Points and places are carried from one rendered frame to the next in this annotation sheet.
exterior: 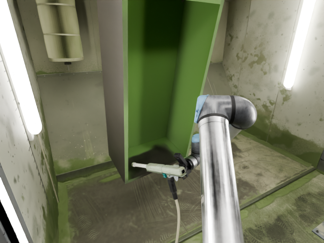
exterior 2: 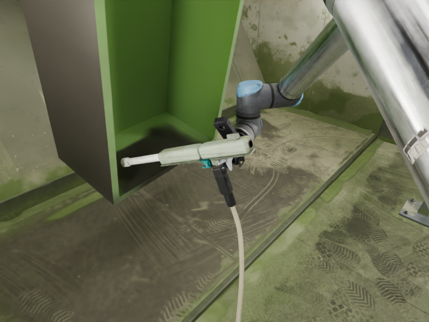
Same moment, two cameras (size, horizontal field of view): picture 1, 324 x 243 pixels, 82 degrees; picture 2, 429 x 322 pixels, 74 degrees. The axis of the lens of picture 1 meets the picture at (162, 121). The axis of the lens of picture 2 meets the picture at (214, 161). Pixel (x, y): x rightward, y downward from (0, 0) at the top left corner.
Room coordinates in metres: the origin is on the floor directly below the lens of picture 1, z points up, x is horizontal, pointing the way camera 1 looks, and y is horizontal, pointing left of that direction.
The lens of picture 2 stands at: (0.24, 0.20, 1.13)
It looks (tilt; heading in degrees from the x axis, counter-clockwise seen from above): 32 degrees down; 340
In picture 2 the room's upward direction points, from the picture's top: straight up
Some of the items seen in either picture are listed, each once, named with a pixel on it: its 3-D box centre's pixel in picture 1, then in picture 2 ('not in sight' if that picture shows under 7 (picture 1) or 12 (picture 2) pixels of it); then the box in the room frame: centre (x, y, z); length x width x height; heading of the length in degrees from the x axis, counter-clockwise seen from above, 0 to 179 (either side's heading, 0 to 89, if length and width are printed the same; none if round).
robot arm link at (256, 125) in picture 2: (196, 157); (247, 128); (1.13, -0.25, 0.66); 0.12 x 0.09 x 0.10; 137
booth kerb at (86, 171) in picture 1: (169, 148); (166, 140); (2.18, -0.10, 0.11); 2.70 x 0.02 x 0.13; 117
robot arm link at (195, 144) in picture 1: (199, 143); (251, 98); (1.14, -0.26, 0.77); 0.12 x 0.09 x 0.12; 84
